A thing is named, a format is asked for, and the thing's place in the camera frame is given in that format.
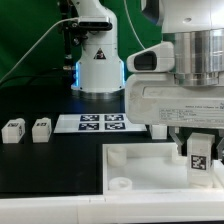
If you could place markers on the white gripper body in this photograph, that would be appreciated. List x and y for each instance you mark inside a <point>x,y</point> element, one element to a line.
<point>155,99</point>

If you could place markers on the white square tabletop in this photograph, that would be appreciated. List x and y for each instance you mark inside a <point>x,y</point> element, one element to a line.
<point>144,167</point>

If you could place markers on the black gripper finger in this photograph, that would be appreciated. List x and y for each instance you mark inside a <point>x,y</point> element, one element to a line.
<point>177,136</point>
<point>220,146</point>

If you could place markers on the white L-shaped obstacle fence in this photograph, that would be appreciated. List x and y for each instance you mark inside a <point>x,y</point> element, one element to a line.
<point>200,204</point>

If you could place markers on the white base tag sheet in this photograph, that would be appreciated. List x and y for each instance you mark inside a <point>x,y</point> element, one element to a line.
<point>96,123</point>

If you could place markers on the grey camera on stand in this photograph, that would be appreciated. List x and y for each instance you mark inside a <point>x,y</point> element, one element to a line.
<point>92,23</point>

